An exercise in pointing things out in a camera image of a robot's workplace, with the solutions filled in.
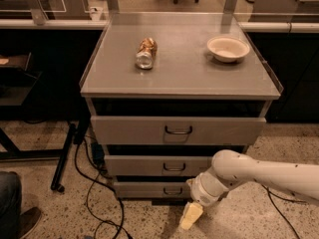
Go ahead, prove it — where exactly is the black cable left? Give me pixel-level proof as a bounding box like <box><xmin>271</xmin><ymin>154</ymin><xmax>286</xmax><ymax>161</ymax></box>
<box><xmin>73</xmin><ymin>134</ymin><xmax>134</xmax><ymax>239</ymax></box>

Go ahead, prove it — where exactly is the grey drawer cabinet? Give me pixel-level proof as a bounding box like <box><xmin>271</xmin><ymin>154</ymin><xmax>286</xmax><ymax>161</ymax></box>
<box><xmin>81</xmin><ymin>13</ymin><xmax>280</xmax><ymax>189</ymax></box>

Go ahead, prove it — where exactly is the crushed orange soda can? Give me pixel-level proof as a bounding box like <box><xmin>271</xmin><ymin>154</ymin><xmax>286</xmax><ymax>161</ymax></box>
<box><xmin>136</xmin><ymin>38</ymin><xmax>158</xmax><ymax>70</ymax></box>

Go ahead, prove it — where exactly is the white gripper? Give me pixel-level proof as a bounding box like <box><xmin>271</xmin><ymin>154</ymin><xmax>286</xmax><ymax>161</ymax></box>
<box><xmin>179</xmin><ymin>172</ymin><xmax>228</xmax><ymax>230</ymax></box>

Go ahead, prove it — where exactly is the black cable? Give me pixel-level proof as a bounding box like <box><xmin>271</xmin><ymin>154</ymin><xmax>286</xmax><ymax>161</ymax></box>
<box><xmin>262</xmin><ymin>184</ymin><xmax>307</xmax><ymax>239</ymax></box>
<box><xmin>73</xmin><ymin>134</ymin><xmax>134</xmax><ymax>239</ymax></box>

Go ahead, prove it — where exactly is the person leg in jeans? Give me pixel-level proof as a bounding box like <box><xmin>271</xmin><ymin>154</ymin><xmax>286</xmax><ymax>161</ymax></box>
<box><xmin>0</xmin><ymin>171</ymin><xmax>22</xmax><ymax>239</ymax></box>

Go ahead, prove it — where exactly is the white bowl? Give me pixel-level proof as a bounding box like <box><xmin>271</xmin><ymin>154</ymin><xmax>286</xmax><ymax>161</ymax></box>
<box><xmin>207</xmin><ymin>36</ymin><xmax>250</xmax><ymax>63</ymax></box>

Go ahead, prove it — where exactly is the dark shoe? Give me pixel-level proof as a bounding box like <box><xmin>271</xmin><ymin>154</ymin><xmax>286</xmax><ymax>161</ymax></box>
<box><xmin>18</xmin><ymin>207</ymin><xmax>42</xmax><ymax>239</ymax></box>

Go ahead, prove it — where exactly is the black cable right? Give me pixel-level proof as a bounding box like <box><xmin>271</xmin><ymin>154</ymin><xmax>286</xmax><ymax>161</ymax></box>
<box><xmin>262</xmin><ymin>184</ymin><xmax>307</xmax><ymax>239</ymax></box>

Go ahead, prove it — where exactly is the white horizontal rail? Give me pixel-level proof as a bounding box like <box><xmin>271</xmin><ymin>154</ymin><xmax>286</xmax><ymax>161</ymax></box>
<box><xmin>0</xmin><ymin>19</ymin><xmax>319</xmax><ymax>34</ymax></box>

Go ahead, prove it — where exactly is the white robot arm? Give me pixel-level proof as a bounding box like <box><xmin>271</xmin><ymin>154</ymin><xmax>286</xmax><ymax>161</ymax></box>
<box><xmin>179</xmin><ymin>149</ymin><xmax>319</xmax><ymax>230</ymax></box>

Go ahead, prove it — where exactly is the grey drawer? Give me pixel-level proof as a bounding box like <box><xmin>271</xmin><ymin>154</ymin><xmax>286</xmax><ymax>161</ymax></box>
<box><xmin>105</xmin><ymin>155</ymin><xmax>212</xmax><ymax>176</ymax></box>
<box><xmin>114</xmin><ymin>182</ymin><xmax>190</xmax><ymax>198</ymax></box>
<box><xmin>91</xmin><ymin>116</ymin><xmax>265</xmax><ymax>145</ymax></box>

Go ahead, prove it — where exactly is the black side table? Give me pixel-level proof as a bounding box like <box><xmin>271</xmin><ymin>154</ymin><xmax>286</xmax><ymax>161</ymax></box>
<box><xmin>0</xmin><ymin>54</ymin><xmax>76</xmax><ymax>193</ymax></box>

